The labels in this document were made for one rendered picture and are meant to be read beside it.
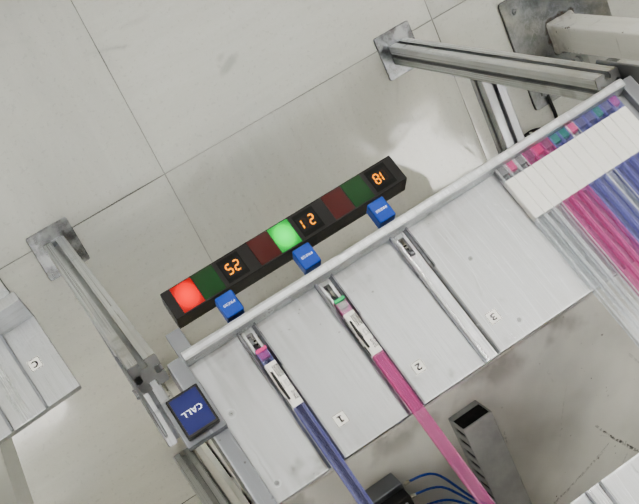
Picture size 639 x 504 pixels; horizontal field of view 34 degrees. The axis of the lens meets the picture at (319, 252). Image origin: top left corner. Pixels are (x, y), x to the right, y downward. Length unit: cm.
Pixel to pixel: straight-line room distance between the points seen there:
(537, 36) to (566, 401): 86
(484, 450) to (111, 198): 81
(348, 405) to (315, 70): 92
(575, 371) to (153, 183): 81
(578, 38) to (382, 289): 103
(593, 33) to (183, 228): 86
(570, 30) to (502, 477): 97
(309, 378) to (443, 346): 16
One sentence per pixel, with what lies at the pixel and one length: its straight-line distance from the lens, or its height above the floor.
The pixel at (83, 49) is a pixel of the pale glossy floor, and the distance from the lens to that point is 187.
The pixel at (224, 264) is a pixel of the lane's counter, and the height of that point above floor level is 65.
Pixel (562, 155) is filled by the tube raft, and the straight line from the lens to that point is 136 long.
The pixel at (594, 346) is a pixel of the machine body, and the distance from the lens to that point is 165.
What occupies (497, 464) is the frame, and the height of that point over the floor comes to 66.
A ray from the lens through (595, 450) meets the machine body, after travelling 173.
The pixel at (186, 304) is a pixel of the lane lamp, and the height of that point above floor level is 66.
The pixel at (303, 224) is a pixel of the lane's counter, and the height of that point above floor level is 66.
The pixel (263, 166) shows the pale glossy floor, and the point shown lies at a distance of 199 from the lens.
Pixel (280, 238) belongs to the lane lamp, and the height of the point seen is 66.
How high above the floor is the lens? 183
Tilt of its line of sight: 62 degrees down
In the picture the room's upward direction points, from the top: 122 degrees clockwise
